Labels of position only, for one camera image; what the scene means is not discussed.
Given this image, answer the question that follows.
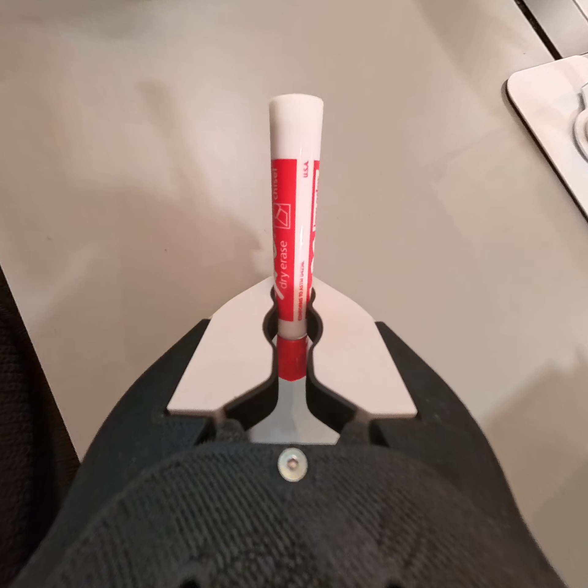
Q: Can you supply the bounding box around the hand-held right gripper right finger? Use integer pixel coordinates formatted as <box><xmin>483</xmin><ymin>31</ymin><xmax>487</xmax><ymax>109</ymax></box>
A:
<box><xmin>307</xmin><ymin>277</ymin><xmax>419</xmax><ymax>422</ymax></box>

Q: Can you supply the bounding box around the white metal stand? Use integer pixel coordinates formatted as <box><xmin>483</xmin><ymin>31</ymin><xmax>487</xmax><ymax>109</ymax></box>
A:
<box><xmin>569</xmin><ymin>82</ymin><xmax>588</xmax><ymax>160</ymax></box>

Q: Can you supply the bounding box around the white flat mat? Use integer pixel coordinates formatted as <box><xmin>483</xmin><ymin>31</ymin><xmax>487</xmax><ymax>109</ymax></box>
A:
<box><xmin>505</xmin><ymin>54</ymin><xmax>588</xmax><ymax>209</ymax></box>

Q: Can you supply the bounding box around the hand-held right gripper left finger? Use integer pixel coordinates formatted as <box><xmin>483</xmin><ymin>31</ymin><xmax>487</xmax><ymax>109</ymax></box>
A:
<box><xmin>167</xmin><ymin>277</ymin><xmax>282</xmax><ymax>422</ymax></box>

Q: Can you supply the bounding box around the person's black sweater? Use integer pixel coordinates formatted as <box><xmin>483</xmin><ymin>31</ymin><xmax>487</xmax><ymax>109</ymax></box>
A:
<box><xmin>0</xmin><ymin>264</ymin><xmax>83</xmax><ymax>584</ymax></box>

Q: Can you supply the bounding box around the red dry erase marker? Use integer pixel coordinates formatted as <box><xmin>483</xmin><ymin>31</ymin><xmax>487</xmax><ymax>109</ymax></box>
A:
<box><xmin>268</xmin><ymin>93</ymin><xmax>324</xmax><ymax>382</ymax></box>

